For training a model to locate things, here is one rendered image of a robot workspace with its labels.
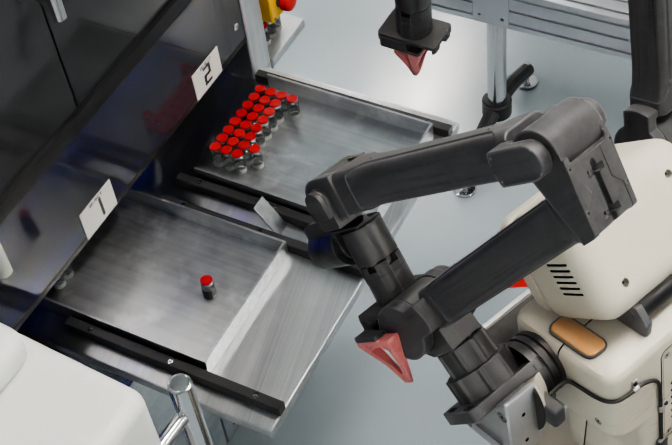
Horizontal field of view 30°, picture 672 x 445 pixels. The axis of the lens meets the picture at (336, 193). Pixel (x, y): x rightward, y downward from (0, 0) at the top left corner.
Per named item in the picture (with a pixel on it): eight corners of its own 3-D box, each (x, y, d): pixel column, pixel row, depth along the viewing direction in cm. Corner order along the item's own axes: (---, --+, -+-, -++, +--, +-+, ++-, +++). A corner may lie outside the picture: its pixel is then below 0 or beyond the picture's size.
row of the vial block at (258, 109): (222, 169, 224) (217, 151, 220) (271, 103, 234) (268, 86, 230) (232, 173, 223) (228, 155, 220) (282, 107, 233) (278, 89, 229)
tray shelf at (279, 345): (20, 334, 206) (17, 328, 205) (233, 63, 245) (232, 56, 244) (272, 439, 189) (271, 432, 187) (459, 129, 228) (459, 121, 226)
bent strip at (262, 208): (257, 230, 214) (252, 208, 209) (266, 218, 215) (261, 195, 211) (331, 255, 209) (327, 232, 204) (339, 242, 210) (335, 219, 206)
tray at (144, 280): (35, 305, 208) (29, 292, 205) (121, 195, 222) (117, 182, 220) (209, 375, 195) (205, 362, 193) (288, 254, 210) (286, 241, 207)
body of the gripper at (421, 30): (395, 15, 204) (393, -20, 198) (452, 32, 200) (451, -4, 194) (377, 40, 200) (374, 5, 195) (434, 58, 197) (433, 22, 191)
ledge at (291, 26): (213, 49, 249) (211, 42, 247) (245, 9, 256) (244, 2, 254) (274, 66, 243) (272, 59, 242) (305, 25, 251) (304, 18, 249)
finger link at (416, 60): (400, 52, 210) (397, 9, 203) (438, 63, 207) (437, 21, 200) (381, 78, 206) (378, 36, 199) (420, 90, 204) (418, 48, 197)
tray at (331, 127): (197, 181, 223) (194, 168, 220) (270, 86, 237) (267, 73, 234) (367, 240, 210) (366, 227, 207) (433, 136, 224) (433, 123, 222)
